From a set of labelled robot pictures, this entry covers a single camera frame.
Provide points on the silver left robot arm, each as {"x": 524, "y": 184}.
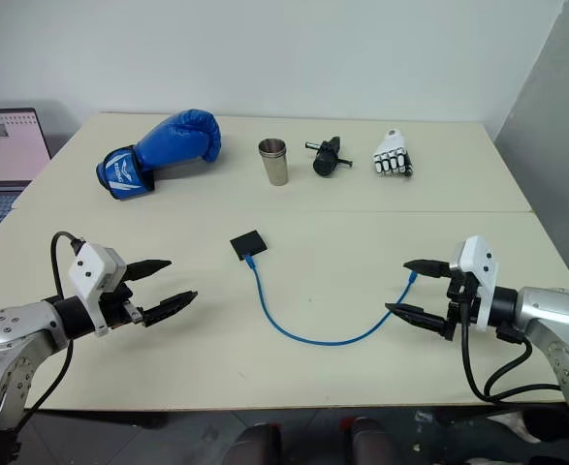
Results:
{"x": 3, "y": 339}

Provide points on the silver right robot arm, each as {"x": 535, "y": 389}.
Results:
{"x": 550, "y": 329}

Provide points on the white robotic hand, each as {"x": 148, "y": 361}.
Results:
{"x": 393, "y": 156}

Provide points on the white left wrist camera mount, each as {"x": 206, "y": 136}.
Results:
{"x": 91, "y": 274}

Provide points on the dark rounded knee shape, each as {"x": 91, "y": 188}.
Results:
{"x": 369, "y": 442}
{"x": 260, "y": 444}

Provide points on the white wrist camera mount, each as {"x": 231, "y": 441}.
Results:
{"x": 480, "y": 276}
{"x": 91, "y": 274}

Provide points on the black square adapter box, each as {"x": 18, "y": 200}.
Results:
{"x": 249, "y": 243}

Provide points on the blue boxing glove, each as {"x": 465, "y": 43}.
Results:
{"x": 160, "y": 152}

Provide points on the open laptop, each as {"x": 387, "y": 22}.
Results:
{"x": 0, "y": 160}

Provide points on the dark rounded left knee shape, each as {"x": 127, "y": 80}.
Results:
{"x": 260, "y": 444}

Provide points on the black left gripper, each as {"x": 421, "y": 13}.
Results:
{"x": 119, "y": 310}

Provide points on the dark rounded right knee shape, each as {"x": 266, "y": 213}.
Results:
{"x": 369, "y": 442}

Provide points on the black cylindrical motor part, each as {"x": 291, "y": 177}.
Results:
{"x": 326, "y": 157}

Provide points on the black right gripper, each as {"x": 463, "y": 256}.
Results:
{"x": 460, "y": 302}

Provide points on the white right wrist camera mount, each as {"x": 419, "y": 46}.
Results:
{"x": 480, "y": 276}

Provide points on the stacked steel cups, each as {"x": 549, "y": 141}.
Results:
{"x": 274, "y": 161}

